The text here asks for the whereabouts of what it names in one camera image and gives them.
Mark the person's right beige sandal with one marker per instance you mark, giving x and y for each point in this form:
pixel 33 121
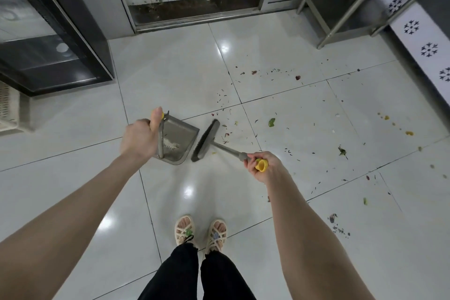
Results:
pixel 216 236

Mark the person's left forearm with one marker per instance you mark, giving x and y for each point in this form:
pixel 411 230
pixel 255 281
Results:
pixel 52 236

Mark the black glass cabinet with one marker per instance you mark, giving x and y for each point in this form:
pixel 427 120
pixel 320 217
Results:
pixel 45 46

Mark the person's black trousers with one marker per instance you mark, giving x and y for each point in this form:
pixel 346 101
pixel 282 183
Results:
pixel 179 275

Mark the person's beige sandal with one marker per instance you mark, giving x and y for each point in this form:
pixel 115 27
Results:
pixel 184 230
pixel 216 236

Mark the leaf debris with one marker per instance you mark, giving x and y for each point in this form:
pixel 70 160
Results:
pixel 271 122

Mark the person's left hand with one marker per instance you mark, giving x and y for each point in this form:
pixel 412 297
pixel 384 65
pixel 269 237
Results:
pixel 139 139

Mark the orange liquid spill drops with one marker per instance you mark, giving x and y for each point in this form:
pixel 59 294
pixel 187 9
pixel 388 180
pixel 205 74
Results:
pixel 409 133

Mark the person's right hand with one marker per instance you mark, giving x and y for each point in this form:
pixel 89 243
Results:
pixel 274 171

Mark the grey broom with yellow cap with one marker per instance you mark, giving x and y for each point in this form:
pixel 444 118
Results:
pixel 205 139

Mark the person's left beige sandal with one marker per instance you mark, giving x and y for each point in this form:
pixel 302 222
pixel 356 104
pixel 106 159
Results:
pixel 184 230

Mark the person's right forearm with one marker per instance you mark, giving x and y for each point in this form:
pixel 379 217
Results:
pixel 309 250

